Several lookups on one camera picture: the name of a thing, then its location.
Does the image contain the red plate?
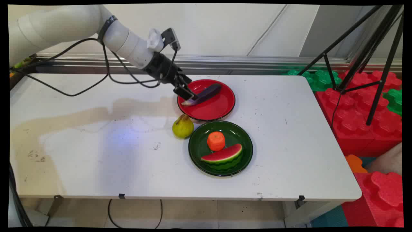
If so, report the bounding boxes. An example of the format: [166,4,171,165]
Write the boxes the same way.
[177,79,236,121]

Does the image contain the small green foam block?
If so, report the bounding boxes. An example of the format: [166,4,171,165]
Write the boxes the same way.
[382,88,403,117]

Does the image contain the teal floor mat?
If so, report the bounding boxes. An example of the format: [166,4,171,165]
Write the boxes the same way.
[310,205,349,228]

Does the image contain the black floor cable loop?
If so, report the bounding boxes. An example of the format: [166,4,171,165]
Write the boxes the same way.
[107,199,163,229]

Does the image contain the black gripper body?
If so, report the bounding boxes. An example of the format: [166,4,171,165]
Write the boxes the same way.
[142,52,183,87]

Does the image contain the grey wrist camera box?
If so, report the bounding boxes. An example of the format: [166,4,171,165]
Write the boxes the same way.
[161,28,181,52]

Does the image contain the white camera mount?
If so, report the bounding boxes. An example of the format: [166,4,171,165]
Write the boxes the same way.
[147,28,164,53]

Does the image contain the purple toy eggplant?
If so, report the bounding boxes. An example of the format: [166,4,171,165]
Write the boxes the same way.
[181,83,222,106]

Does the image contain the orange foam piece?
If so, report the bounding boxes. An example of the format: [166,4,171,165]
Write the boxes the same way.
[345,154,368,174]

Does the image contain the long black arm cable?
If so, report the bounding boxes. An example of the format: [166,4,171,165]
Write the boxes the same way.
[12,37,161,97]

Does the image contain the beige rounded object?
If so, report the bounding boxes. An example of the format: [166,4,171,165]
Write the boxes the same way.
[366,142,403,176]

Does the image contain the orange toy tangerine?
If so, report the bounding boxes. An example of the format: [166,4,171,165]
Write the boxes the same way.
[207,131,226,152]

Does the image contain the yellow-green toy pear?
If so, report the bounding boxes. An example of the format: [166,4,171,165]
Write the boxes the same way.
[172,114,194,139]

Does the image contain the black tripod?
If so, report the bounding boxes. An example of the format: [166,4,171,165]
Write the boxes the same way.
[297,5,405,126]

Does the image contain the green plate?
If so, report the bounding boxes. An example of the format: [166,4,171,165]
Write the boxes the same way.
[188,121,254,177]

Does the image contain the white table leg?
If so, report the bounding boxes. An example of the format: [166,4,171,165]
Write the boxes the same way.
[283,200,344,228]

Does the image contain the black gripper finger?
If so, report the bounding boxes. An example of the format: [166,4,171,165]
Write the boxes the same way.
[173,83,199,101]
[178,73,193,86]

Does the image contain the toy watermelon slice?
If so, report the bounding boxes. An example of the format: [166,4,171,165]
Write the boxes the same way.
[201,143,243,171]

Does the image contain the thick black cable bundle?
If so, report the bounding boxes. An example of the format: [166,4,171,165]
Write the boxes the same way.
[9,160,34,228]

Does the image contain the aluminium rail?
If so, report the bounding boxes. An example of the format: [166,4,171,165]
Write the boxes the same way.
[35,53,403,74]

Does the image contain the short black camera cable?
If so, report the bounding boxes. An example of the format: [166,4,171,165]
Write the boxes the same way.
[160,48,178,85]

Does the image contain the black arm strap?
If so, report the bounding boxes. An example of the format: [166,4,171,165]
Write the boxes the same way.
[97,15,118,45]

